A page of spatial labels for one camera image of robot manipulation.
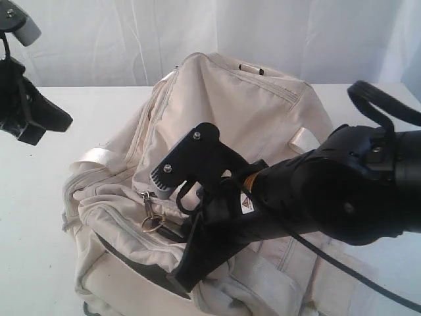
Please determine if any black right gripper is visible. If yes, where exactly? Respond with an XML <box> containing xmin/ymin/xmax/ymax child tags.
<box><xmin>166</xmin><ymin>159</ymin><xmax>274</xmax><ymax>294</ymax></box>

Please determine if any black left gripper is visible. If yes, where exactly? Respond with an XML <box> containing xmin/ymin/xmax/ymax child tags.
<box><xmin>1</xmin><ymin>57</ymin><xmax>73</xmax><ymax>145</ymax></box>

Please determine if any beige fabric duffel bag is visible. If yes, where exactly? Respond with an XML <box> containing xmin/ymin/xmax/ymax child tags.
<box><xmin>61</xmin><ymin>51</ymin><xmax>372</xmax><ymax>316</ymax></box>

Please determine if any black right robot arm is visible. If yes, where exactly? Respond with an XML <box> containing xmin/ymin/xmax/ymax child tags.
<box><xmin>166</xmin><ymin>123</ymin><xmax>420</xmax><ymax>292</ymax></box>

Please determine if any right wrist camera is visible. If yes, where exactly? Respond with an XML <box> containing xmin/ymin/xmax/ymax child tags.
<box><xmin>150</xmin><ymin>122</ymin><xmax>232</xmax><ymax>199</ymax></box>

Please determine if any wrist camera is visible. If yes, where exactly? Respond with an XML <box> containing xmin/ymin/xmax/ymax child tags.
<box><xmin>150</xmin><ymin>122</ymin><xmax>232</xmax><ymax>199</ymax></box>
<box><xmin>1</xmin><ymin>0</ymin><xmax>41</xmax><ymax>47</ymax></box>

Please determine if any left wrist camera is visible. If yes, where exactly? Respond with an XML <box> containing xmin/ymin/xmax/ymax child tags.
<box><xmin>1</xmin><ymin>0</ymin><xmax>41</xmax><ymax>47</ymax></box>

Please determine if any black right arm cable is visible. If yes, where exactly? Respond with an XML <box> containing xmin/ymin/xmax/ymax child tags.
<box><xmin>230</xmin><ymin>80</ymin><xmax>421</xmax><ymax>312</ymax></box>

